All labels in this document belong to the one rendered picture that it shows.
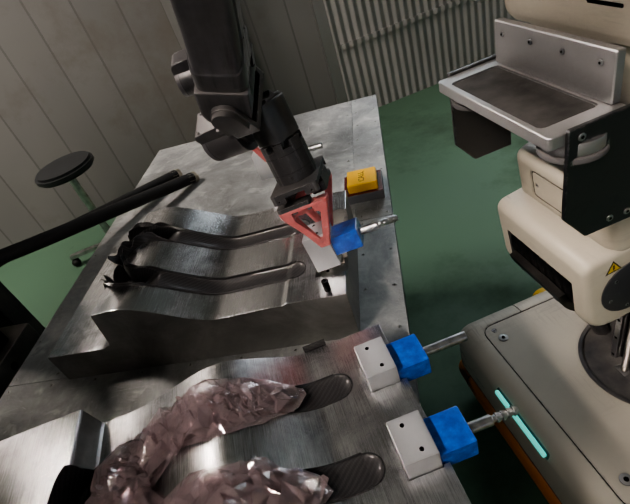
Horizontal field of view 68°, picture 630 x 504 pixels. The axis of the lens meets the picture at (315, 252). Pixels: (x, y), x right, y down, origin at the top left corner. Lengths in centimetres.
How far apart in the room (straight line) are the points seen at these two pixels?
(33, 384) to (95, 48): 239
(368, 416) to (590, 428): 73
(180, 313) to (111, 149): 261
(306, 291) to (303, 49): 263
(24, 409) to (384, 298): 61
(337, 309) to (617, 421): 75
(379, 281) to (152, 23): 251
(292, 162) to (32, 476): 46
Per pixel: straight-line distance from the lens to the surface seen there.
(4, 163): 342
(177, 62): 86
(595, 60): 63
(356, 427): 55
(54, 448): 66
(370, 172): 97
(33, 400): 94
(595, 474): 117
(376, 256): 81
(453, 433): 52
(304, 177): 61
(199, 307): 72
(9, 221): 360
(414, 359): 57
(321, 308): 65
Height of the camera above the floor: 132
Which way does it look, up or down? 37 degrees down
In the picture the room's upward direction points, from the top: 20 degrees counter-clockwise
